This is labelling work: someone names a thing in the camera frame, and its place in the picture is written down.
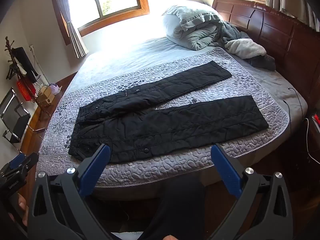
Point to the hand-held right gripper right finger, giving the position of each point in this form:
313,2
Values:
225,165

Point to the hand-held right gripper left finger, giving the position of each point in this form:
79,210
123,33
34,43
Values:
100,160

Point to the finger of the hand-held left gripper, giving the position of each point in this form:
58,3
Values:
18,160

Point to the black quilted pants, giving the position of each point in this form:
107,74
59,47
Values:
162,127

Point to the person's left hand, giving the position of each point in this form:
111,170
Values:
24,212

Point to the black chrome-framed chair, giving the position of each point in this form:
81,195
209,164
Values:
15,120

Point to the person's dark trouser leg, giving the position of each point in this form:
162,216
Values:
180,205

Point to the red bag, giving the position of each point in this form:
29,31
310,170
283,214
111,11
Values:
25,90

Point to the black-and-white striped cloth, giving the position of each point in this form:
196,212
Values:
40,85

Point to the pale purple bag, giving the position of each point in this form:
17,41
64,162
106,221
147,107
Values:
55,88

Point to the dark wooden nightstand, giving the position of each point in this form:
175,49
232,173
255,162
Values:
307,170

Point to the grey pebble-pattern quilted bedcover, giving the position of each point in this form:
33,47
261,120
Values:
246,80

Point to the black hanging garment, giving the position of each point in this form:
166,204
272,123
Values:
25,62

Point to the small red object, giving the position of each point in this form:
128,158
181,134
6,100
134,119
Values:
317,119

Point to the wooden coat rack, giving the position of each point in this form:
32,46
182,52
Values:
10,55

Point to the dark grey fleece blanket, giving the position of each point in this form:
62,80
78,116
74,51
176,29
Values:
230,31

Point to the light blue folded duvet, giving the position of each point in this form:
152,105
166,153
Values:
190,27

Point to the dark wooden headboard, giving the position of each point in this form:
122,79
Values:
275,30

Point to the large wooden-framed window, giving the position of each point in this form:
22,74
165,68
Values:
112,2

